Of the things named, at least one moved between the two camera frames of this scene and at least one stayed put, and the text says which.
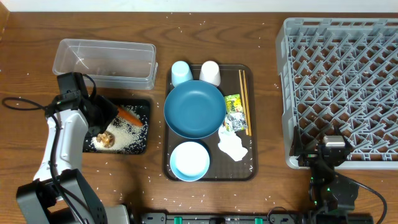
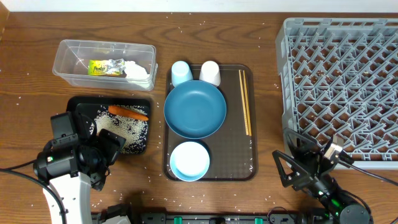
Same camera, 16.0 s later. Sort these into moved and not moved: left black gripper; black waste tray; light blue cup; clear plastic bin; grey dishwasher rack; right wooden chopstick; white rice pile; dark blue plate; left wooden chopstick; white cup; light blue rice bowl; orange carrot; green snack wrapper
Moved: green snack wrapper; white rice pile; left black gripper; orange carrot
Not moved: dark blue plate; white cup; left wooden chopstick; black waste tray; light blue cup; right wooden chopstick; grey dishwasher rack; light blue rice bowl; clear plastic bin
